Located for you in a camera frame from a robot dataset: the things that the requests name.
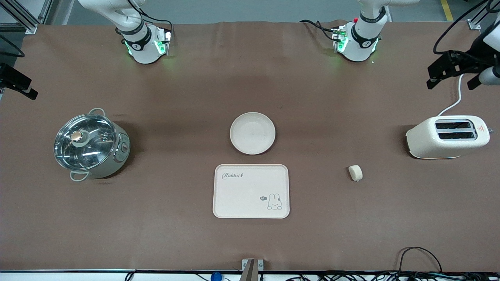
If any round cream plate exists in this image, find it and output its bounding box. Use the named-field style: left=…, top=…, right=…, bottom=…
left=230, top=112, right=276, bottom=155

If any cream rabbit print tray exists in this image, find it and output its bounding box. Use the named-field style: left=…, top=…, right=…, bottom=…
left=213, top=164, right=290, bottom=219

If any cream two-slot toaster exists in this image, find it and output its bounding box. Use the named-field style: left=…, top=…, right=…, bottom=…
left=405, top=115, right=493, bottom=160

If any glass pot lid with knob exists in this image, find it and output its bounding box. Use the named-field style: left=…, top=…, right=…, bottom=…
left=54, top=114, right=118, bottom=171

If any steel electric cooking pot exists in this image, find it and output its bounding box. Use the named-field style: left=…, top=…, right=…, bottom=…
left=54, top=108, right=131, bottom=182

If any brown table cover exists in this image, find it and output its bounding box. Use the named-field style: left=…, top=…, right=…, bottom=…
left=0, top=20, right=500, bottom=272

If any white toaster power cord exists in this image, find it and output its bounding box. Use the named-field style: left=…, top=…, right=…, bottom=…
left=437, top=74, right=466, bottom=117

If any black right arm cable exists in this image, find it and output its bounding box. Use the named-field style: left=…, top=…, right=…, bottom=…
left=0, top=0, right=173, bottom=59

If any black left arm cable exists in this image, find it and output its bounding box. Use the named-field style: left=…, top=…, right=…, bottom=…
left=432, top=0, right=500, bottom=56

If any aluminium frame profile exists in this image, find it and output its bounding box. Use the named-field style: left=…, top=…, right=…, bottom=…
left=468, top=0, right=500, bottom=30
left=0, top=0, right=53, bottom=35

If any black arm base cable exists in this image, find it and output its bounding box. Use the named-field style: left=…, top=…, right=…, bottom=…
left=300, top=20, right=337, bottom=42

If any black looped cable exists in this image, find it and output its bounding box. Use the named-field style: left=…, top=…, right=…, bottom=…
left=398, top=246, right=443, bottom=274

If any black cable bundle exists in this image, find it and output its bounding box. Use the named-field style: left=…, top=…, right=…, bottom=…
left=285, top=270, right=500, bottom=281

